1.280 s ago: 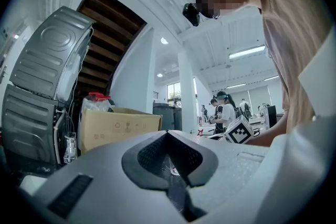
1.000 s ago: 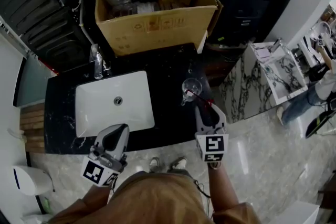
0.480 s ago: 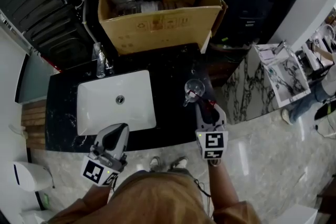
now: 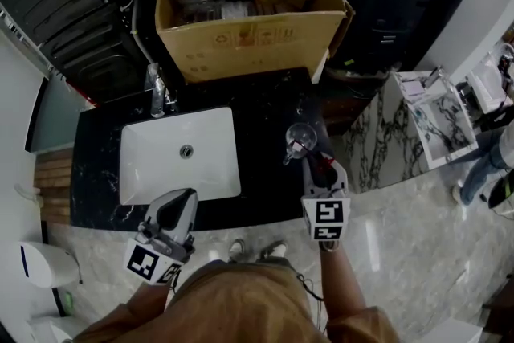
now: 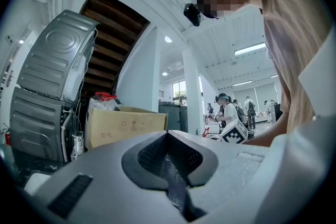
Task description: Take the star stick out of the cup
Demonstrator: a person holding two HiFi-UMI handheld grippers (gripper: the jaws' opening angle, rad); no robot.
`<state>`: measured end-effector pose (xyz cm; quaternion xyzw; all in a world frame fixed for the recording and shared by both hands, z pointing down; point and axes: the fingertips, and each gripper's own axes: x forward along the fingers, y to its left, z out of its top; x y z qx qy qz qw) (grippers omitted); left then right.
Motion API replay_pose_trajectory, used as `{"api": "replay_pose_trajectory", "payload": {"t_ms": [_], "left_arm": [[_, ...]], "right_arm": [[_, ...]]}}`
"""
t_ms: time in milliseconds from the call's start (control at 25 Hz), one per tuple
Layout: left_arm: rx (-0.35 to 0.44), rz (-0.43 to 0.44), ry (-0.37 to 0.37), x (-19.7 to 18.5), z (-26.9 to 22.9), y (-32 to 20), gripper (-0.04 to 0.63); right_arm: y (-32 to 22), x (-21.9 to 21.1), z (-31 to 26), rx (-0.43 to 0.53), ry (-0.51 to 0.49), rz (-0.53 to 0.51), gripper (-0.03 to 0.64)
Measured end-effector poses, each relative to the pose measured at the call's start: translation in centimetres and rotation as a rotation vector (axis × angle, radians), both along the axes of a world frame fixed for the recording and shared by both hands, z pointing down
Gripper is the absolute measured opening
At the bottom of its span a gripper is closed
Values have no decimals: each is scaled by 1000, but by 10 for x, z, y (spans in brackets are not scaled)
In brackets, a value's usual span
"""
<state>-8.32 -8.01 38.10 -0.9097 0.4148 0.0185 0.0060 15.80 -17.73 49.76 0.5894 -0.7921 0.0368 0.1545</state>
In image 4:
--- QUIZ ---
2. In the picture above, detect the thin black cable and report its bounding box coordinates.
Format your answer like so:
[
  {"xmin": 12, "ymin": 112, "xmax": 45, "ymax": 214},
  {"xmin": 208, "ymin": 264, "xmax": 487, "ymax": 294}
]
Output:
[{"xmin": 296, "ymin": 272, "xmax": 327, "ymax": 334}]

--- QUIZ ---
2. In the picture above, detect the person's right shoe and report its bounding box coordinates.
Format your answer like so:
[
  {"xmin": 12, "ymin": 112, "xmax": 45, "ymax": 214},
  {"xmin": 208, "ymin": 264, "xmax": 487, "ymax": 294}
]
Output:
[{"xmin": 259, "ymin": 239, "xmax": 289, "ymax": 263}]

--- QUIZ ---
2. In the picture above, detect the large cardboard box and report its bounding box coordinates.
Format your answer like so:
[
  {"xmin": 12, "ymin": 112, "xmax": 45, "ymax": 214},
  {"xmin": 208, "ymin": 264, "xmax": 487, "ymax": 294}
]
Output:
[{"xmin": 154, "ymin": 0, "xmax": 356, "ymax": 84}]

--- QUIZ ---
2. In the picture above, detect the clear glass cup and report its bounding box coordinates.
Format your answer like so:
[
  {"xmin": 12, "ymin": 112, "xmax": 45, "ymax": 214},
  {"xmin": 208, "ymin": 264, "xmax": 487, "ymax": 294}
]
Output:
[{"xmin": 282, "ymin": 122, "xmax": 319, "ymax": 167}]

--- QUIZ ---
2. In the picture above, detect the wooden slat panel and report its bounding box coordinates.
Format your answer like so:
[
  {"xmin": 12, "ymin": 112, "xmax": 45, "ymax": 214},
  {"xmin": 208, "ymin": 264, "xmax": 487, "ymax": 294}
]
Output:
[{"xmin": 33, "ymin": 149, "xmax": 74, "ymax": 225}]

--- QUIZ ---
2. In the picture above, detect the person's right forearm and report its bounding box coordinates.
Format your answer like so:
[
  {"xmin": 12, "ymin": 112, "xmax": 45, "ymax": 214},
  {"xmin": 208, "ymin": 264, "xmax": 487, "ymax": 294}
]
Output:
[{"xmin": 319, "ymin": 240, "xmax": 367, "ymax": 321}]

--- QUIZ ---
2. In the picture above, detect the white hose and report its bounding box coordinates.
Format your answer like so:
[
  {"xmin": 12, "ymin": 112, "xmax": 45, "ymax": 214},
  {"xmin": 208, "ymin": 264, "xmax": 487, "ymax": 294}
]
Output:
[{"xmin": 119, "ymin": 0, "xmax": 150, "ymax": 60}]

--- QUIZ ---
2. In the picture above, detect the person's left forearm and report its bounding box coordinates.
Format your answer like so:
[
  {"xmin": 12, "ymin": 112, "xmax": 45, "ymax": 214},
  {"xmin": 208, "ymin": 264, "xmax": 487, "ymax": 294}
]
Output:
[{"xmin": 127, "ymin": 280, "xmax": 172, "ymax": 314}]

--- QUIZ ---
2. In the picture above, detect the person's brown shirt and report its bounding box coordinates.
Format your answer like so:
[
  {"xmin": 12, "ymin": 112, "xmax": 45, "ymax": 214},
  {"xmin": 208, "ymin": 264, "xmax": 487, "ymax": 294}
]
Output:
[{"xmin": 71, "ymin": 257, "xmax": 401, "ymax": 343}]

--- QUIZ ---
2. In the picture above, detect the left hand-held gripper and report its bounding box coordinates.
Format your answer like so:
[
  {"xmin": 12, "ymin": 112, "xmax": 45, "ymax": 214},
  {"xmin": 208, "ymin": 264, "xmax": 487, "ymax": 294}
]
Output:
[{"xmin": 124, "ymin": 187, "xmax": 200, "ymax": 287}]

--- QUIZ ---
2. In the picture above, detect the white marble vanity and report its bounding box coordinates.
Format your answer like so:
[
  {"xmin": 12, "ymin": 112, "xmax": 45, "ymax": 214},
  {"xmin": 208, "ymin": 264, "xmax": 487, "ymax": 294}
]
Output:
[{"xmin": 345, "ymin": 67, "xmax": 479, "ymax": 194}]

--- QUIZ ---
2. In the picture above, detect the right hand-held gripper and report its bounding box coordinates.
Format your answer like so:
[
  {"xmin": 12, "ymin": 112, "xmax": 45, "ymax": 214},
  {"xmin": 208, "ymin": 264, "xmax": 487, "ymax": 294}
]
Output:
[{"xmin": 300, "ymin": 151, "xmax": 352, "ymax": 253}]

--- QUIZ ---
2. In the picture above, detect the chrome faucet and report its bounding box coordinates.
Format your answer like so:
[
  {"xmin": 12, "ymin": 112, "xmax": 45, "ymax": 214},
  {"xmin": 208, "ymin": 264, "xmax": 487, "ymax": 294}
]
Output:
[{"xmin": 145, "ymin": 63, "xmax": 179, "ymax": 119}]

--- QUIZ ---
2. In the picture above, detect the white rounded bin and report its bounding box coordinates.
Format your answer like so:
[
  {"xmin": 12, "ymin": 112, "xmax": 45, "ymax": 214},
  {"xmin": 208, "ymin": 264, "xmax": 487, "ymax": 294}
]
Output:
[{"xmin": 17, "ymin": 239, "xmax": 82, "ymax": 289}]

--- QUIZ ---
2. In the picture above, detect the black cabinet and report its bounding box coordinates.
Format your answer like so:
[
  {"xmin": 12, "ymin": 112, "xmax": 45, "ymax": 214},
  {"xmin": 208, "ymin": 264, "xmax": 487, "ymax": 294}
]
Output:
[{"xmin": 341, "ymin": 0, "xmax": 475, "ymax": 73}]

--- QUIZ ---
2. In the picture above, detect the black and green bag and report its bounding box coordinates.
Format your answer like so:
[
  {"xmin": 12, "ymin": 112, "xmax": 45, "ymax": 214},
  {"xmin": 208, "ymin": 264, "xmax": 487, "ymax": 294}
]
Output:
[{"xmin": 487, "ymin": 171, "xmax": 514, "ymax": 220}]

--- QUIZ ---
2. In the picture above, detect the person's left shoe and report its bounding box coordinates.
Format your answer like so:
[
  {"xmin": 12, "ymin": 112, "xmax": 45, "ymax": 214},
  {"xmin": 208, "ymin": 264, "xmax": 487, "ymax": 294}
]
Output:
[{"xmin": 227, "ymin": 239, "xmax": 247, "ymax": 264}]

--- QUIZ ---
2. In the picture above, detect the white rectangular sink basin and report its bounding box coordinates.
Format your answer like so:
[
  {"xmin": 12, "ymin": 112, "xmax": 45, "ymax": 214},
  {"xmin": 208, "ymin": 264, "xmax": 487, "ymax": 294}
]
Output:
[{"xmin": 118, "ymin": 106, "xmax": 243, "ymax": 206}]

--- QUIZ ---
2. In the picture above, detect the black embossed panel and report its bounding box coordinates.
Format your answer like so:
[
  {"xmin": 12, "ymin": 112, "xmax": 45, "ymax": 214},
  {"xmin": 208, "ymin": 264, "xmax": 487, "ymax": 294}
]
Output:
[{"xmin": 0, "ymin": 0, "xmax": 150, "ymax": 104}]

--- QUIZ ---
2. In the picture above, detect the person's shoe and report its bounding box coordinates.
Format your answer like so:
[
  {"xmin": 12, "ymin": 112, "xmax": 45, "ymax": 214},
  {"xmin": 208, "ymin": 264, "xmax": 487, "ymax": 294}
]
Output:
[
  {"xmin": 227, "ymin": 239, "xmax": 247, "ymax": 264},
  {"xmin": 259, "ymin": 239, "xmax": 289, "ymax": 263}
]

